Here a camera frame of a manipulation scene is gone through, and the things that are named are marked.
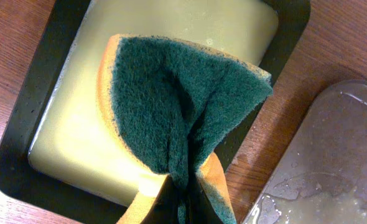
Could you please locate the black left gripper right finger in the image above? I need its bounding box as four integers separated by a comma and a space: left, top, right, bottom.
186, 175, 223, 224

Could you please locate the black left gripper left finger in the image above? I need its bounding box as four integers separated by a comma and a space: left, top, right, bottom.
141, 176, 187, 224

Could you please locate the green yellow sponge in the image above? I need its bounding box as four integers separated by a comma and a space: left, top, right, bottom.
96, 34, 272, 223

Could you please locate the black tray with soapy water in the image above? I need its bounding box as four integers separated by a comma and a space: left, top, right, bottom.
0, 0, 310, 223

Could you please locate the dark brown serving tray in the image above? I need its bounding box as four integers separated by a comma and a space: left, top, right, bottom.
243, 80, 367, 223

